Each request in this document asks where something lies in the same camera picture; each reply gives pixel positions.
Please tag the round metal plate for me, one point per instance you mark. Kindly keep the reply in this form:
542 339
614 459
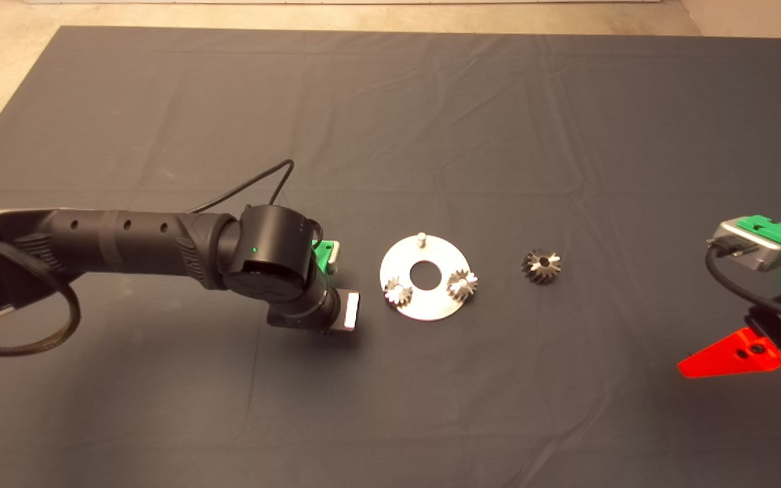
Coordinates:
431 308

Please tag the silver camera box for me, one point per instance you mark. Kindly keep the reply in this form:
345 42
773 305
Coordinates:
333 257
750 251

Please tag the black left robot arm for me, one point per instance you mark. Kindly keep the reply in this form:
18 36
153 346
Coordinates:
160 244

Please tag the silver right camera box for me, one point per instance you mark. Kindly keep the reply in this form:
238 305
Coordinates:
750 251

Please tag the dark grey table cloth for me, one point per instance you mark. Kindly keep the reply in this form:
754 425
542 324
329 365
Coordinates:
499 407

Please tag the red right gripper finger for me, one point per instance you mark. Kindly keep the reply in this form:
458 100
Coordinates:
729 359

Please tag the green left camera mount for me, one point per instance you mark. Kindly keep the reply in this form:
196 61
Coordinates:
321 256

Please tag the small steel gear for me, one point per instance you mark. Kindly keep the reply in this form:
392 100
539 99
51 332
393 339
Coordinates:
398 291
462 285

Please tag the silver left camera box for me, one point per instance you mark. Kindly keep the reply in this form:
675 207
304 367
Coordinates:
333 257

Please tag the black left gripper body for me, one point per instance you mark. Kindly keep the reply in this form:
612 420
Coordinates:
348 312

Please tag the large steel gear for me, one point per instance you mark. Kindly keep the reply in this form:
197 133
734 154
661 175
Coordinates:
541 266

